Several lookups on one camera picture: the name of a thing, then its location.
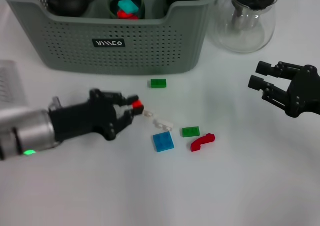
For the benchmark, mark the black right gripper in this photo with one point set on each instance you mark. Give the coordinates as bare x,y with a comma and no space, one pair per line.
305,95

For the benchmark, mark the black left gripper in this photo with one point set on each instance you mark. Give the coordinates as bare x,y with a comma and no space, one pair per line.
80,120

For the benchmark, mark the small red square brick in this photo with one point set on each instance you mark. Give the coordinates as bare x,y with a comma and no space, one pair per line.
137,104

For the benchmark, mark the blue square toy brick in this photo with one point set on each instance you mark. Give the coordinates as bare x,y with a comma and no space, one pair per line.
163,142

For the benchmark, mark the green rectangular toy brick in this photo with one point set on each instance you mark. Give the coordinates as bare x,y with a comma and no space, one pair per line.
158,83
190,132

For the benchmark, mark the dark red arched brick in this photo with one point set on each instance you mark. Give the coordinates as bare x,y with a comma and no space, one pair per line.
200,142

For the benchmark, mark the teal square toy brick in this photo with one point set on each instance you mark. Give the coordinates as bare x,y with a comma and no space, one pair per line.
128,6

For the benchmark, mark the grey perforated storage bin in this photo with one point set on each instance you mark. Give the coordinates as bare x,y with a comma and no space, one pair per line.
75,55

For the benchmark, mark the white toy brick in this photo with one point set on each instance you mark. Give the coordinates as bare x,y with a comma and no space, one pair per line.
163,124
148,113

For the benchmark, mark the glass carafe black lid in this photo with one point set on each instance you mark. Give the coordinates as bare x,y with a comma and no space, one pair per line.
245,35

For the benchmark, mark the black clay teapot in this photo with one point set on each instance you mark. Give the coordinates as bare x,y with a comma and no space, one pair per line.
70,0

